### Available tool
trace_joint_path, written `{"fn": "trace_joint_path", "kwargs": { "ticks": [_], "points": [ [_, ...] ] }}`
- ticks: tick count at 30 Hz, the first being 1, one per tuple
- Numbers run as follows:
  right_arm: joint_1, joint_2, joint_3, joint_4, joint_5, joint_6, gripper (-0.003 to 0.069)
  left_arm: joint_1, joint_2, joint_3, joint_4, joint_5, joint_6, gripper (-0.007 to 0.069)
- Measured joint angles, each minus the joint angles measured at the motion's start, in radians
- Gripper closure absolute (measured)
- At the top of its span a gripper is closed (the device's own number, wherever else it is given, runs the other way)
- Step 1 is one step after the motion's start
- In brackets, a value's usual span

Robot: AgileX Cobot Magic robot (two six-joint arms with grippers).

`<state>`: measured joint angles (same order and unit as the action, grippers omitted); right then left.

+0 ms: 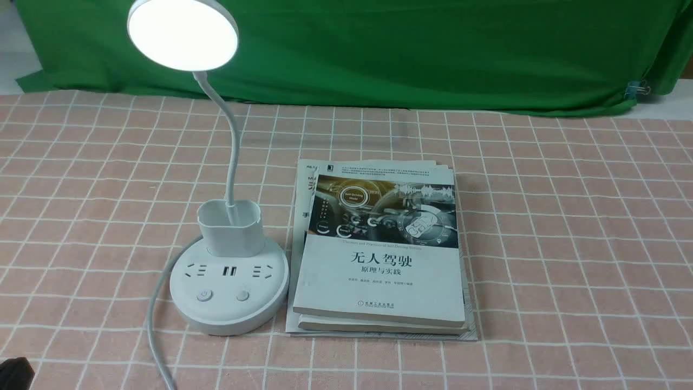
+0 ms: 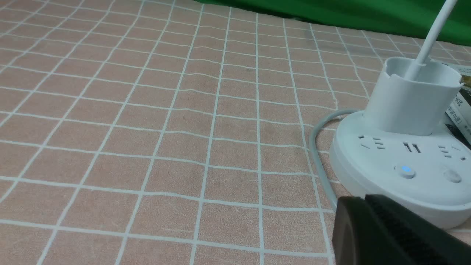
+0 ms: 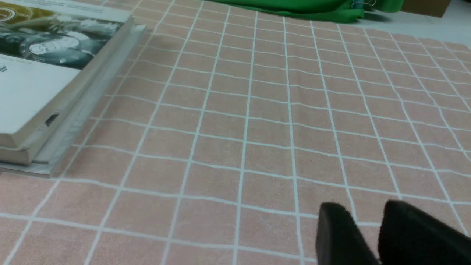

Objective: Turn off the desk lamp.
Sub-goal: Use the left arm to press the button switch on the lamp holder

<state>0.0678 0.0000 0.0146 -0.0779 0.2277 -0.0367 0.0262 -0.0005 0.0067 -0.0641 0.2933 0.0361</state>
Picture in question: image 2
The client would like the pink checkered tablecloth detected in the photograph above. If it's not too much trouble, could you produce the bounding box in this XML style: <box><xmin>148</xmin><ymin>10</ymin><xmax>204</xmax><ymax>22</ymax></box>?
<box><xmin>0</xmin><ymin>0</ymin><xmax>471</xmax><ymax>265</ymax></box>

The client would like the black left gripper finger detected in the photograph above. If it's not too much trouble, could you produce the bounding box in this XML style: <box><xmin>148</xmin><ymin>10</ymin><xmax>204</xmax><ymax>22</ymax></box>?
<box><xmin>332</xmin><ymin>194</ymin><xmax>471</xmax><ymax>265</ymax></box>

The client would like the green backdrop cloth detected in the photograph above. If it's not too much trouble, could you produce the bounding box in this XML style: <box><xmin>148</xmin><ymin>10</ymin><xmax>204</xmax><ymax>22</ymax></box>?
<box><xmin>195</xmin><ymin>0</ymin><xmax>471</xmax><ymax>47</ymax></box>

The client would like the white desk lamp with sockets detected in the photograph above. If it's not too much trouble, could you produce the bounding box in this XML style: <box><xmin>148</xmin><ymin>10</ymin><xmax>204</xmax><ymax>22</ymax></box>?
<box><xmin>327</xmin><ymin>0</ymin><xmax>471</xmax><ymax>229</ymax></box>

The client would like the white lamp power cable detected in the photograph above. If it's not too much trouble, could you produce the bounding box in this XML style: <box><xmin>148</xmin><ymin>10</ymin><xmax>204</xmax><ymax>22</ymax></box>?
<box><xmin>308</xmin><ymin>109</ymin><xmax>360</xmax><ymax>212</ymax></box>

